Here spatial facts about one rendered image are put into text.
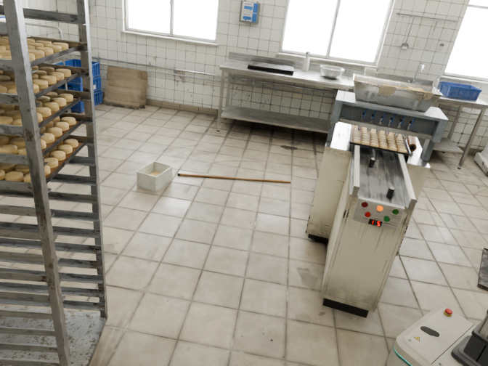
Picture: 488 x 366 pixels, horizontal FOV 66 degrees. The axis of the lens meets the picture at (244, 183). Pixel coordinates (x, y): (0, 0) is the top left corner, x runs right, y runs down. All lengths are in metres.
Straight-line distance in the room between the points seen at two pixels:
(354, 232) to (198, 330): 1.05
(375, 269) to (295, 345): 0.64
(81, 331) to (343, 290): 1.50
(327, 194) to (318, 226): 0.30
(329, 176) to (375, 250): 0.78
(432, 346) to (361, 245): 0.60
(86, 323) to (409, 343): 1.66
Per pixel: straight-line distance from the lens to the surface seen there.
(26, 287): 2.20
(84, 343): 2.11
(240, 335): 2.31
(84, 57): 1.55
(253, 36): 5.66
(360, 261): 2.34
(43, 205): 1.28
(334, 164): 2.79
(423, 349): 2.24
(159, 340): 2.27
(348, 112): 2.76
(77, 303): 2.17
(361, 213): 2.13
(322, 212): 2.97
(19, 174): 1.37
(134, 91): 6.00
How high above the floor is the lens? 1.74
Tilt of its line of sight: 27 degrees down
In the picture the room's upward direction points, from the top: 8 degrees clockwise
